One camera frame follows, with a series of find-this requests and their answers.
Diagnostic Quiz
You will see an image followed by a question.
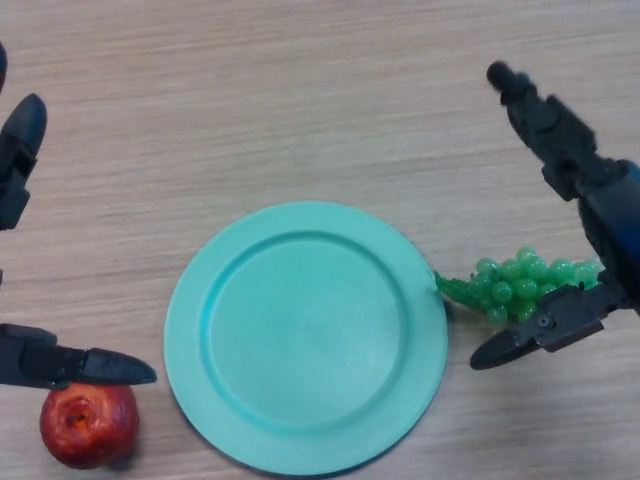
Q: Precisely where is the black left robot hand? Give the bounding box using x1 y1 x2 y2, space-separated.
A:
0 42 158 391

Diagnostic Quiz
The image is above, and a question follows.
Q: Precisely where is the green grape bunch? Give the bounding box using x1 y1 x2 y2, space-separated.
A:
432 245 604 326

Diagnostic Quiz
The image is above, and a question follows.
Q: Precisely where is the turquoise round plate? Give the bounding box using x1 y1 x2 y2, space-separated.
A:
163 201 449 476

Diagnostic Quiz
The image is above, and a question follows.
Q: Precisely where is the red apple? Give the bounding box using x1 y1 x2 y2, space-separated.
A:
39 382 140 470

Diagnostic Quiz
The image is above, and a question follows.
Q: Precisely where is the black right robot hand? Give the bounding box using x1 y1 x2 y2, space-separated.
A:
469 61 640 371

